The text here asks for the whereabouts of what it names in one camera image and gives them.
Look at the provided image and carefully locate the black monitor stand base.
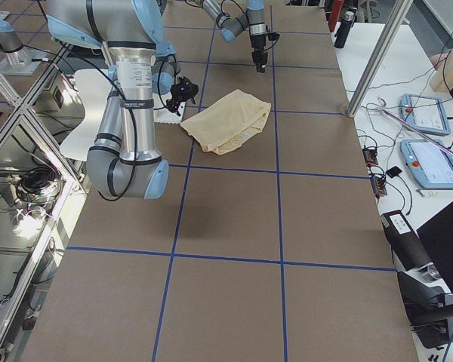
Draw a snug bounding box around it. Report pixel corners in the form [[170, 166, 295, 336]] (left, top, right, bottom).
[[396, 262, 453, 349]]

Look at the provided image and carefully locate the aluminium frame post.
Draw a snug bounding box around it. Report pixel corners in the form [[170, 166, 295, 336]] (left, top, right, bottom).
[[346, 0, 413, 118]]

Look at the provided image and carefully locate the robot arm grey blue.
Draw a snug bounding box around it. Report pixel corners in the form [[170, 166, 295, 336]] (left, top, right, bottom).
[[46, 1, 169, 201], [185, 0, 270, 73]]

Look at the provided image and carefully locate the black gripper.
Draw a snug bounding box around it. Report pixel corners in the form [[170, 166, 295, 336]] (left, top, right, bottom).
[[165, 76, 199, 116], [249, 34, 268, 73]]

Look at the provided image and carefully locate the near blue teach pendant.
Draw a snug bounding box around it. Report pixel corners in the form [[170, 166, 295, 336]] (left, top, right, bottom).
[[400, 140, 453, 190]]

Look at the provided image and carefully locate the black insulated bottle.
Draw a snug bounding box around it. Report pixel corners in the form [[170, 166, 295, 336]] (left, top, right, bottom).
[[334, 10, 356, 49]]

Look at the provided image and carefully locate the cream long-sleeve printed shirt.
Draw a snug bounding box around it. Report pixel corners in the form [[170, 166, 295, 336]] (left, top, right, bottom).
[[180, 89, 271, 155]]

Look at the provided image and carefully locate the black laptop screen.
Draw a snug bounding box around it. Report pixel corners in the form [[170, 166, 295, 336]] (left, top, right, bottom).
[[418, 202, 453, 293]]

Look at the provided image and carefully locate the small orange relay board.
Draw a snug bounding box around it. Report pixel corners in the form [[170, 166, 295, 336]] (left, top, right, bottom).
[[362, 147, 378, 167]]

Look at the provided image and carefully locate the aluminium frame rail right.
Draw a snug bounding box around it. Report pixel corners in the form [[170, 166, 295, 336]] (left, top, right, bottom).
[[0, 49, 82, 361]]

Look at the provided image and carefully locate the far blue teach pendant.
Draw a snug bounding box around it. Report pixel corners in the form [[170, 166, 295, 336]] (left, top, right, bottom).
[[399, 94, 451, 136]]

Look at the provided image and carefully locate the black device with white label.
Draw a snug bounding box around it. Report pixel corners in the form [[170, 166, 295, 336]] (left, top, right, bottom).
[[381, 210, 433, 272]]

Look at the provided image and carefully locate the blue teach pendant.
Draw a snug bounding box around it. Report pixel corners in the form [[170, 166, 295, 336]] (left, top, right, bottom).
[[400, 140, 453, 190], [399, 94, 451, 136]]

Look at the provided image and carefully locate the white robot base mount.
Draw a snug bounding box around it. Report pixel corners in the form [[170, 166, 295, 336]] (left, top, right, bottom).
[[154, 102, 186, 124]]

